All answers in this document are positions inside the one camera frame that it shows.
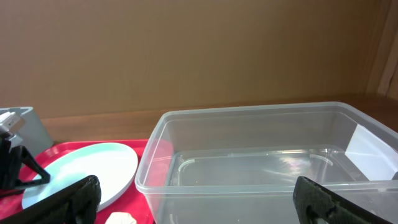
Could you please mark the clear plastic bin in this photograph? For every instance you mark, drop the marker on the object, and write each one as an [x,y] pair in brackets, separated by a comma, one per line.
[240,165]

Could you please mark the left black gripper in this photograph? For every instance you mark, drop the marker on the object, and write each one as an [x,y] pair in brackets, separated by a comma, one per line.
[12,163]

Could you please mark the light blue plate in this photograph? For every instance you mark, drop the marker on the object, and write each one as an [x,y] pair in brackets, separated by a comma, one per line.
[114,164]

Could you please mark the red plastic tray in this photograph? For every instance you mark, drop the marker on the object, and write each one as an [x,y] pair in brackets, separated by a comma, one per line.
[132,201]

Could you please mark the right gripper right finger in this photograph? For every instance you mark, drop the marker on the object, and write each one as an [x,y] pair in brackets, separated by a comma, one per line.
[315,204]

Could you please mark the crumpled white napkin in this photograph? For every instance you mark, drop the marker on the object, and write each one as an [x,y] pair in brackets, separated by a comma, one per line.
[121,218]

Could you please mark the grey dishwasher rack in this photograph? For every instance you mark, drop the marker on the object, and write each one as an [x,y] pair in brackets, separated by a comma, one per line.
[33,135]

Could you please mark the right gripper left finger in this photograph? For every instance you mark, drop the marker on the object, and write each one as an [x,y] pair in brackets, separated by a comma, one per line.
[77,203]

